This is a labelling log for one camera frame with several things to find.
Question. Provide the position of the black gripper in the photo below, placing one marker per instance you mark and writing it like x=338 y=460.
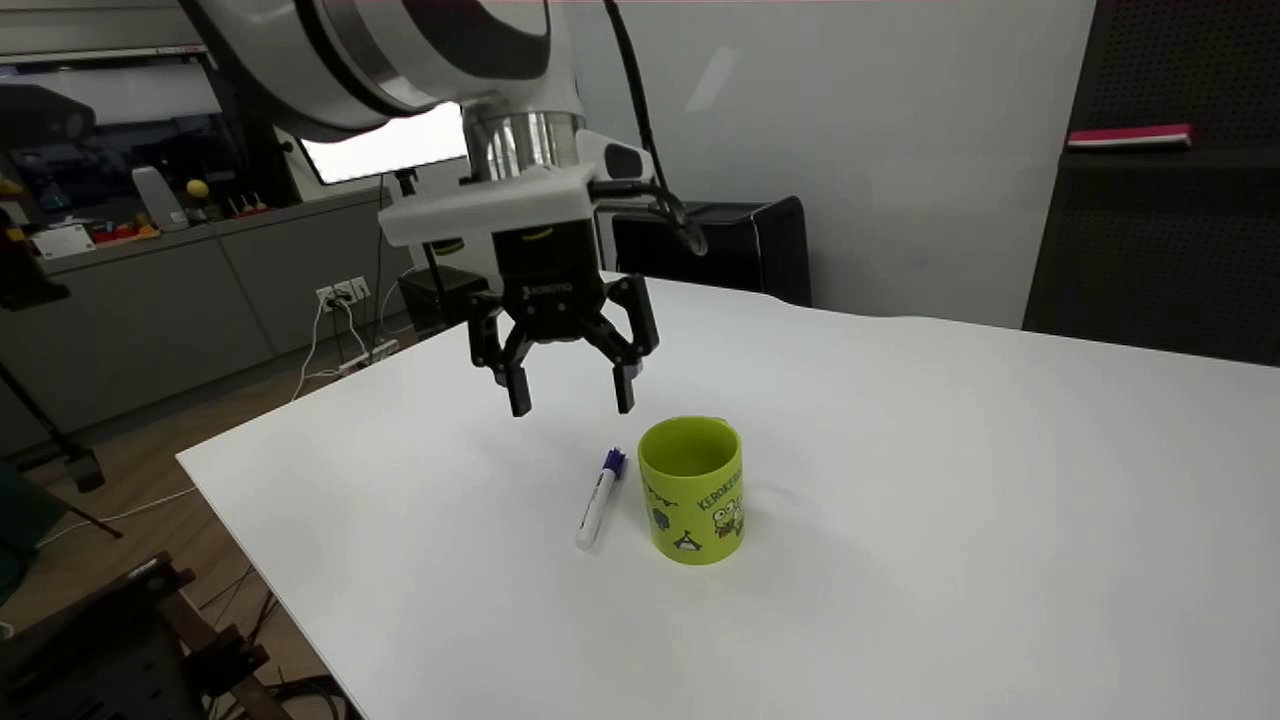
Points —
x=555 y=292

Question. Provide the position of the white marker pen blue cap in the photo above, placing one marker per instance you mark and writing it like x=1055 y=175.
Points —
x=605 y=482

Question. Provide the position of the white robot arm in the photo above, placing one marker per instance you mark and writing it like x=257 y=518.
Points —
x=330 y=70

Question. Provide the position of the green ceramic mug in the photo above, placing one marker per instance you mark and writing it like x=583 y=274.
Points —
x=695 y=490

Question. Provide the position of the black computer tower case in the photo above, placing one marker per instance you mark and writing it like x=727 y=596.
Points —
x=750 y=244

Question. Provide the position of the black light stand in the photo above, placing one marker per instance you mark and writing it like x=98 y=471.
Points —
x=432 y=291

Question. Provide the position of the bright studio light panel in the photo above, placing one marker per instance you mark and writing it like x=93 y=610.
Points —
x=395 y=144

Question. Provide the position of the grey cabinet counter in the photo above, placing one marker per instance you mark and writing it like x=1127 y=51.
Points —
x=167 y=318

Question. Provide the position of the black tripod leg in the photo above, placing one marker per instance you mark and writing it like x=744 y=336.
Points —
x=76 y=460

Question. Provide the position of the pink book on shelf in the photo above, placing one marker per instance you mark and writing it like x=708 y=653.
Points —
x=1130 y=137

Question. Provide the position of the black tall shelf unit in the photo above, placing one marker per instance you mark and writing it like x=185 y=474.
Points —
x=1171 y=244

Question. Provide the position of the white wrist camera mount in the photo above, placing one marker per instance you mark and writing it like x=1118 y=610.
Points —
x=543 y=195

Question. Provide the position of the white wall power socket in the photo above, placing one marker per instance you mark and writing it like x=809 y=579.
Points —
x=350 y=291

